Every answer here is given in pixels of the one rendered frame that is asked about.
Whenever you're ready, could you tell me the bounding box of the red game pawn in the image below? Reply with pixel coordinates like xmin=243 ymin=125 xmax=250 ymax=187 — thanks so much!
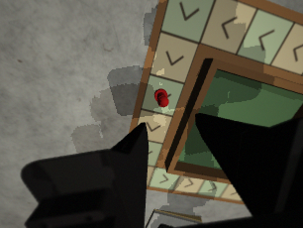
xmin=154 ymin=89 xmax=169 ymax=107

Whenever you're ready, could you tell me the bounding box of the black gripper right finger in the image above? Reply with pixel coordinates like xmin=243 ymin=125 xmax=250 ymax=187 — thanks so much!
xmin=195 ymin=113 xmax=303 ymax=216

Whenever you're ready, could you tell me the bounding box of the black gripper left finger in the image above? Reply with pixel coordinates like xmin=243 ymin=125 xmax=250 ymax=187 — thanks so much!
xmin=20 ymin=122 xmax=149 ymax=228

